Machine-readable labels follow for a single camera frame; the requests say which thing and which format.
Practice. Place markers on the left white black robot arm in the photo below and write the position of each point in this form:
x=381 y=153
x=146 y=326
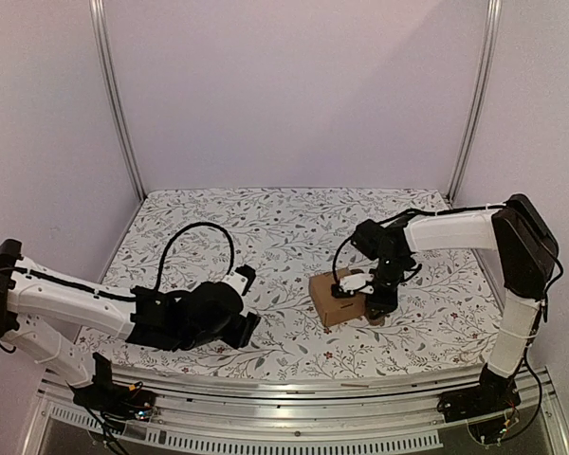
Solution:
x=180 y=320

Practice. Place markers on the right aluminium frame post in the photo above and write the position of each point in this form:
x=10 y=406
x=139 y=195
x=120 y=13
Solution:
x=485 y=63

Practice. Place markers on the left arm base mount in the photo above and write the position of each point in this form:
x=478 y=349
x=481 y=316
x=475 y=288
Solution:
x=116 y=401

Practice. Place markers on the aluminium front rail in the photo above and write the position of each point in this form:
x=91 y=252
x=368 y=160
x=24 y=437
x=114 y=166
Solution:
x=394 y=414

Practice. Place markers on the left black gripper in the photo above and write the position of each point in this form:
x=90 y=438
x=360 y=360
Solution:
x=241 y=336

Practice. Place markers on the brown cardboard box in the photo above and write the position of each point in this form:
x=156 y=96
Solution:
x=332 y=311

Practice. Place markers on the floral patterned table mat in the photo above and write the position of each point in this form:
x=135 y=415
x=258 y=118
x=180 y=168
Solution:
x=447 y=316

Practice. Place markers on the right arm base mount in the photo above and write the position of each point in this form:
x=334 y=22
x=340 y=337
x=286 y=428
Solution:
x=479 y=398

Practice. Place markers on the aluminium frame post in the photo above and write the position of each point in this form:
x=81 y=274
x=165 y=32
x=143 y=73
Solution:
x=485 y=63
x=110 y=80

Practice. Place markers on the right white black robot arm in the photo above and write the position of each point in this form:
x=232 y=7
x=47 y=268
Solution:
x=528 y=254

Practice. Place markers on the left aluminium frame post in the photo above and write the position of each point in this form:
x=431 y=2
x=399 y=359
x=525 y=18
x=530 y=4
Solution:
x=110 y=80

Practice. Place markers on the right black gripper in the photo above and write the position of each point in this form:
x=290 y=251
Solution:
x=380 y=303

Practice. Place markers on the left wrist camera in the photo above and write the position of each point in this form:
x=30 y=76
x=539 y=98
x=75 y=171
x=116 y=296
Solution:
x=241 y=279

